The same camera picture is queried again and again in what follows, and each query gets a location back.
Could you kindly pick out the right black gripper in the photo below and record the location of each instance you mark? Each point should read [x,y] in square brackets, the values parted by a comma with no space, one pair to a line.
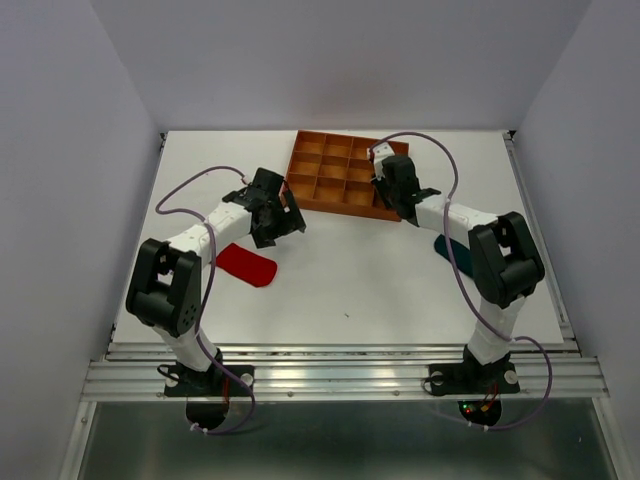
[379,185]

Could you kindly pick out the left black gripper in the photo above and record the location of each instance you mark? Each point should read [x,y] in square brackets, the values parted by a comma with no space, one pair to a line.
[289,222]

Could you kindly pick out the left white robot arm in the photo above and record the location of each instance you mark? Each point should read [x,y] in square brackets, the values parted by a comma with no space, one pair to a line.
[172,279]

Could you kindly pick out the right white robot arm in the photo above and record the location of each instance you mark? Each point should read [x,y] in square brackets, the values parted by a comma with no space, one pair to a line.
[505,263]

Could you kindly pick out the red sock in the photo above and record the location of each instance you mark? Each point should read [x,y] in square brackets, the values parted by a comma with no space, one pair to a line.
[247,266]

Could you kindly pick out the orange compartment tray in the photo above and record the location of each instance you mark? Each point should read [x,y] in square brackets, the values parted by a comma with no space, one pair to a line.
[332,173]

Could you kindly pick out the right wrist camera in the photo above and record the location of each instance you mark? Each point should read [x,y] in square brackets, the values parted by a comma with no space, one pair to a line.
[380,151]

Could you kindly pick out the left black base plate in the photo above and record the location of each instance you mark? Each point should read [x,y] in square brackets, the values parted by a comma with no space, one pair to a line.
[182,382]

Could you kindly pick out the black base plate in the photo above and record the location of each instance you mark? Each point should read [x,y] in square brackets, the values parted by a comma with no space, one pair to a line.
[182,382]
[468,378]

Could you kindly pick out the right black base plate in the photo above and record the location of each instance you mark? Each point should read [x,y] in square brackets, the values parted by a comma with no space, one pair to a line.
[468,378]

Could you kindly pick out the aluminium mounting rail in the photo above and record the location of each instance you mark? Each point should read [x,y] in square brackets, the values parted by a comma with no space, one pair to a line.
[296,373]

